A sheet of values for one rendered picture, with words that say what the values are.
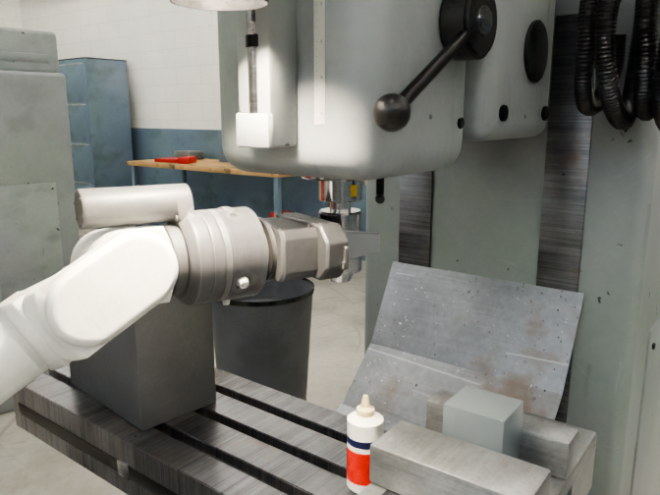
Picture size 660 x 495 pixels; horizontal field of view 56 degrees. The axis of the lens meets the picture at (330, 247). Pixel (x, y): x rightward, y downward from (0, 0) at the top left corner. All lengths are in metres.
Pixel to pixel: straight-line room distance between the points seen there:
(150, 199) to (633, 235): 0.64
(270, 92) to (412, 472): 0.36
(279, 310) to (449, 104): 1.97
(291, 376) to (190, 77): 5.19
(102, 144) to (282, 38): 7.37
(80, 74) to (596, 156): 7.30
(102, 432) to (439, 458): 0.49
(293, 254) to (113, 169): 7.43
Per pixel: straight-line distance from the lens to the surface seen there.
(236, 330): 2.58
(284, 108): 0.55
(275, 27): 0.55
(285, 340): 2.60
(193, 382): 0.90
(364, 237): 0.64
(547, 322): 0.95
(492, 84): 0.69
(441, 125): 0.62
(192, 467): 0.79
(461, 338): 0.99
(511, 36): 0.72
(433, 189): 1.02
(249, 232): 0.57
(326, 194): 0.64
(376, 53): 0.53
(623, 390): 0.99
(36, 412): 1.06
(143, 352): 0.84
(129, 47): 8.32
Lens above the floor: 1.37
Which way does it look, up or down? 12 degrees down
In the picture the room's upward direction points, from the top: straight up
